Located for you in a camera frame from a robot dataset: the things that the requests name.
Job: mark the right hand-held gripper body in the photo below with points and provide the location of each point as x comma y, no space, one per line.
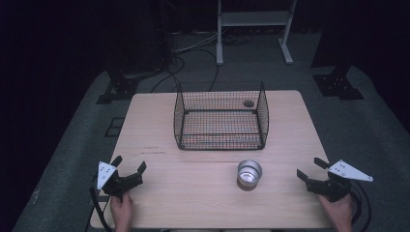
335,183

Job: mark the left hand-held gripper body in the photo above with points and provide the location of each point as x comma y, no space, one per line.
113,180

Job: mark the metal cup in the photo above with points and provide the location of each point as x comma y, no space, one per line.
248,174

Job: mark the person's right hand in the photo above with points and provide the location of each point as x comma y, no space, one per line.
337,212

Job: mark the person's left hand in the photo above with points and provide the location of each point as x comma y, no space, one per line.
122,211

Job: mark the black stand base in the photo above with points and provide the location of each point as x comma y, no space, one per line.
337,84
118,88

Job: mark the white metal stand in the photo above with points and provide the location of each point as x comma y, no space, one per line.
254,29

